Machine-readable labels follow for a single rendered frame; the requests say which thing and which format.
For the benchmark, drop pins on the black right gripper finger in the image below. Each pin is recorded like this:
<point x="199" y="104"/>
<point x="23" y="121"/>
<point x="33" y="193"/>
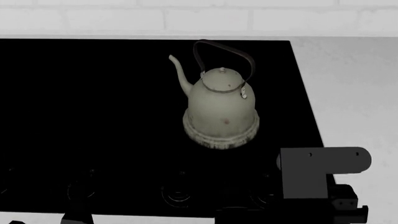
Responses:
<point x="248" y="217"/>

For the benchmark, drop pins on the black stove knob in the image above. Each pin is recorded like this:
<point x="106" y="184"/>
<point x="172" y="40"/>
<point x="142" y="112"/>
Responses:
<point x="81" y="187"/>
<point x="264" y="191"/>
<point x="177" y="193"/>

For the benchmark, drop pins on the black glass stove cooktop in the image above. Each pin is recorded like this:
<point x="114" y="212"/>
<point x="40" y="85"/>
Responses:
<point x="93" y="105"/>

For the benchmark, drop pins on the beige metal kettle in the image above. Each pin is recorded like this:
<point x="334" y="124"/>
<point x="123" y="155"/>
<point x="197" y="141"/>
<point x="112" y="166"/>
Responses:
<point x="220" y="109"/>

